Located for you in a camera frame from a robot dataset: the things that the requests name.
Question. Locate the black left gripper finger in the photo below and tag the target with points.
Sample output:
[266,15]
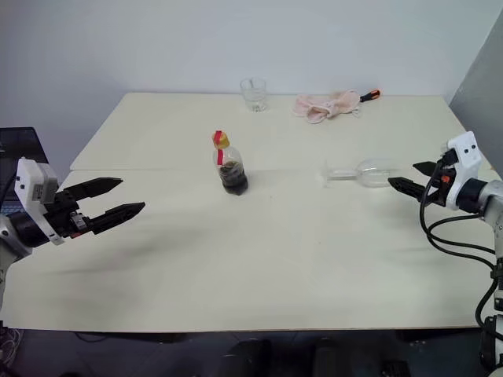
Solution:
[118,216]
[98,185]

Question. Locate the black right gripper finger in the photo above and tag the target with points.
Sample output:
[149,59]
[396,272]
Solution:
[408,188]
[425,168]

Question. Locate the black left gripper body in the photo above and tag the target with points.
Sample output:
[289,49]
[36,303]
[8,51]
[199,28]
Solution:
[63,216]

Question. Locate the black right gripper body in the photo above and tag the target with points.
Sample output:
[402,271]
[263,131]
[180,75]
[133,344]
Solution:
[442,192]

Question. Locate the clear wine glass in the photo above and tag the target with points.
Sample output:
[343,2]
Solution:
[373,174]

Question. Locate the dark laptop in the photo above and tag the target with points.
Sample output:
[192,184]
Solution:
[19,145]

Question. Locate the orange and black screwdriver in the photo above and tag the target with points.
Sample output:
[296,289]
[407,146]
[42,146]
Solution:
[369,96]

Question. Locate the pink cloth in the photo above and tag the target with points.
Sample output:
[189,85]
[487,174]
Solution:
[328,106]

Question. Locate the clear glass tumbler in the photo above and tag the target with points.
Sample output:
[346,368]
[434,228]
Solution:
[254,94]

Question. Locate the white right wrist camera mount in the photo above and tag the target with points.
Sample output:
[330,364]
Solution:
[465,155]

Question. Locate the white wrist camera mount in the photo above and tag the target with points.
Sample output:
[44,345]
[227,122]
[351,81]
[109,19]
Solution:
[28,176]
[465,155]

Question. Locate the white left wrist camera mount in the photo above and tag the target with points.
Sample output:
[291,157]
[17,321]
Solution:
[28,176]

